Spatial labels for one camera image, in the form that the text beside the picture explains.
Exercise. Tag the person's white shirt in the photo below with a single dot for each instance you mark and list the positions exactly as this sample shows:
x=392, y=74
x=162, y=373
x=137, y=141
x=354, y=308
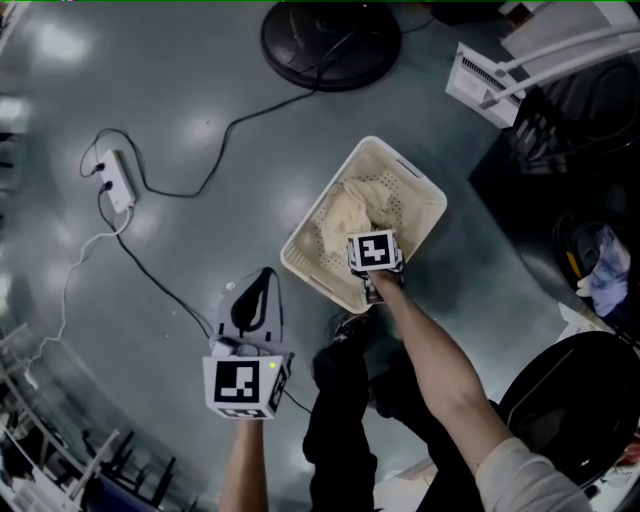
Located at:
x=530, y=480

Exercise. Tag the black washing machine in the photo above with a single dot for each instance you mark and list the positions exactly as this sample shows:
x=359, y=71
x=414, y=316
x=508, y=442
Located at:
x=525, y=200

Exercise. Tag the lavender clothes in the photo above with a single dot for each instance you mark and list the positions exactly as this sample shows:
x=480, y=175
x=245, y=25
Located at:
x=610, y=270

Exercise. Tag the black pedestal fan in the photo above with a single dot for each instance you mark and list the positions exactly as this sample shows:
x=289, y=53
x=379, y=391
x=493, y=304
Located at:
x=350, y=55

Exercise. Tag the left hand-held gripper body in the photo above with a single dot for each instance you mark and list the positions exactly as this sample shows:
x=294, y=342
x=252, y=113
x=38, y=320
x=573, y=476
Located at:
x=237, y=382

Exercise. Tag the person's left leg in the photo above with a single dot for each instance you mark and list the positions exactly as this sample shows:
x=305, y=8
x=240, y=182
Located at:
x=340, y=425

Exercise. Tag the person's left forearm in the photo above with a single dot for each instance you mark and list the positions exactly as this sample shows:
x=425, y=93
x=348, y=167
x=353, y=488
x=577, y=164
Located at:
x=250, y=465

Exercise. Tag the cream plastic laundry basket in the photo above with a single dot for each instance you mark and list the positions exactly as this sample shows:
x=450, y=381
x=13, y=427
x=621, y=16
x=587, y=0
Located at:
x=415, y=210

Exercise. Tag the white power strip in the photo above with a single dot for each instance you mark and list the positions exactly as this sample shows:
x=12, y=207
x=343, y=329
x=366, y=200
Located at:
x=117, y=180

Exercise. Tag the person's left black shoe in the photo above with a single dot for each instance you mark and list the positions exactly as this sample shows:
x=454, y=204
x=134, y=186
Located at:
x=350, y=327

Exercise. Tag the person's right forearm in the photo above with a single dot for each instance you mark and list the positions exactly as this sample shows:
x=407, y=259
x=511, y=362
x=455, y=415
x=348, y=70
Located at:
x=440, y=380

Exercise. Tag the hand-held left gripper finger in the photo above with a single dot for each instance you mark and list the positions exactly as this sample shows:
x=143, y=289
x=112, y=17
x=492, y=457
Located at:
x=275, y=325
x=223, y=322

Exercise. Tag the person's right leg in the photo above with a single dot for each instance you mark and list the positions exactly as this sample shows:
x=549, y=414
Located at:
x=395, y=400

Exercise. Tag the cream clothes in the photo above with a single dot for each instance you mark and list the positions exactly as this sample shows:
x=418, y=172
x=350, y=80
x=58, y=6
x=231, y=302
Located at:
x=345, y=215

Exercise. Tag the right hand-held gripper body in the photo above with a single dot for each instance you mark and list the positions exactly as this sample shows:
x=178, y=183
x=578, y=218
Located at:
x=375, y=252

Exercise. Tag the black chair frames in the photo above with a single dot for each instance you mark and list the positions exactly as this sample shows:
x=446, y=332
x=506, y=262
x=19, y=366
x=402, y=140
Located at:
x=135, y=470

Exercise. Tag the person's leg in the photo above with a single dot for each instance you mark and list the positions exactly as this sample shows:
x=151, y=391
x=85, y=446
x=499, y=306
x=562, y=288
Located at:
x=395, y=400
x=340, y=425

